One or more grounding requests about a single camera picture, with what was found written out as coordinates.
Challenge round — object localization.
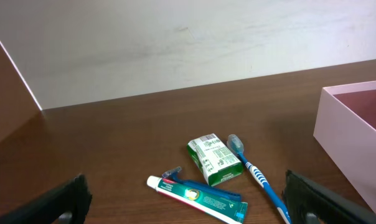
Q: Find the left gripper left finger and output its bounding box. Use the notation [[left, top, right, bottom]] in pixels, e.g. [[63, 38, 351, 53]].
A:
[[0, 174, 92, 224]]

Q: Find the green white toothpaste tube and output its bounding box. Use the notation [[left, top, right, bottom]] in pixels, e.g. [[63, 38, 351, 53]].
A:
[[147, 175, 248, 224]]

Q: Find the green white soap box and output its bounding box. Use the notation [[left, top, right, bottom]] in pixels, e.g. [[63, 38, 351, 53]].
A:
[[187, 133, 243, 187]]

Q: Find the blue disposable razor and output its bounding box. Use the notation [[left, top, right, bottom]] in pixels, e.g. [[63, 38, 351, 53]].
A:
[[162, 166, 242, 202]]

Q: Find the white cardboard box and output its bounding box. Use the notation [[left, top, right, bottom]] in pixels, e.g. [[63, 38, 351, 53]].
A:
[[314, 81, 376, 213]]

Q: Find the blue white toothbrush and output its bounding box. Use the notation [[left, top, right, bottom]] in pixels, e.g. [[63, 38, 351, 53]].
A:
[[227, 134, 292, 224]]

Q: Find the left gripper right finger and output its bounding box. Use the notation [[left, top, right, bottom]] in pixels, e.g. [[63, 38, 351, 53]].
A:
[[283, 170, 376, 224]]

